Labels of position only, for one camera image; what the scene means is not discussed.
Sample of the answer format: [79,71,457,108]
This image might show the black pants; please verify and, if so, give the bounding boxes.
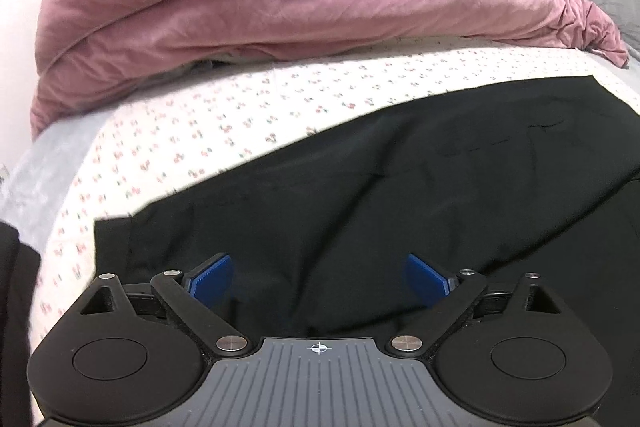
[94,77,639,393]

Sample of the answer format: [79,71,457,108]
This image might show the floral bed sheet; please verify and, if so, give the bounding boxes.
[29,38,639,343]

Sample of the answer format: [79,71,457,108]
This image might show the black garment beside bed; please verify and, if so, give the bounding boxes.
[0,222,40,427]

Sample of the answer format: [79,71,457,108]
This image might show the light grey bed sheet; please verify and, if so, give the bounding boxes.
[1,112,111,254]

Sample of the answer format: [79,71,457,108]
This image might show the pink duvet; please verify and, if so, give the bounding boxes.
[30,0,628,134]

